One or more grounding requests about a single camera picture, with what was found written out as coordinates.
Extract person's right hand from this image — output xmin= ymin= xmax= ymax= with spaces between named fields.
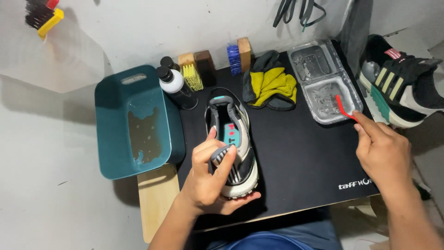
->
xmin=352 ymin=110 xmax=413 ymax=197

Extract person's left hand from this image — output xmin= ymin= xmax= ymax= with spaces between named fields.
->
xmin=179 ymin=127 xmax=261 ymax=216

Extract red toothbrush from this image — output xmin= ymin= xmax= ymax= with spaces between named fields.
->
xmin=335 ymin=94 xmax=360 ymax=124

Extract black beige striped sneaker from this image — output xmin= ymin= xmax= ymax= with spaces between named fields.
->
xmin=357 ymin=34 xmax=444 ymax=129
xmin=205 ymin=87 xmax=259 ymax=199

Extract person's blue trousers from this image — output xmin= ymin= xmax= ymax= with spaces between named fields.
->
xmin=205 ymin=208 xmax=342 ymax=250

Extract black work mat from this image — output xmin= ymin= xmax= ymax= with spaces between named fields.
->
xmin=175 ymin=40 xmax=381 ymax=231

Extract black bottle with white label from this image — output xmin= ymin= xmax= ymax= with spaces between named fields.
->
xmin=156 ymin=66 xmax=199 ymax=110

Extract wooden brush with yellow bristles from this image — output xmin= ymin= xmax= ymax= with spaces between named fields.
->
xmin=178 ymin=52 xmax=204 ymax=92

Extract teal plastic basin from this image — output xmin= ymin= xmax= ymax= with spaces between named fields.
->
xmin=94 ymin=65 xmax=186 ymax=180

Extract clear two-compartment plastic tray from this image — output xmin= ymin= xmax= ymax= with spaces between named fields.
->
xmin=287 ymin=38 xmax=364 ymax=125

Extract dark wooden brush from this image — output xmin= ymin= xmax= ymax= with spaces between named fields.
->
xmin=194 ymin=50 xmax=217 ymax=87

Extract yellow and grey microfibre cloth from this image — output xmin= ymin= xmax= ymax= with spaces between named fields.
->
xmin=242 ymin=50 xmax=298 ymax=111

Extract small black bottle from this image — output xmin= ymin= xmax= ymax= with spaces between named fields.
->
xmin=160 ymin=56 xmax=181 ymax=73

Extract wooden brush with blue bristles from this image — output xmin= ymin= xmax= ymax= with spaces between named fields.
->
xmin=227 ymin=37 xmax=252 ymax=76

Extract dark green shoelaces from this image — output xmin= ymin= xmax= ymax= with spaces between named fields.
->
xmin=273 ymin=0 xmax=327 ymax=33

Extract yellow-handled black bristle brush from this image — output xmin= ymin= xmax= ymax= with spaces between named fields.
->
xmin=24 ymin=3 xmax=65 ymax=39

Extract red-handled black bristle brush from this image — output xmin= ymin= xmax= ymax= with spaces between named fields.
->
xmin=26 ymin=0 xmax=59 ymax=10

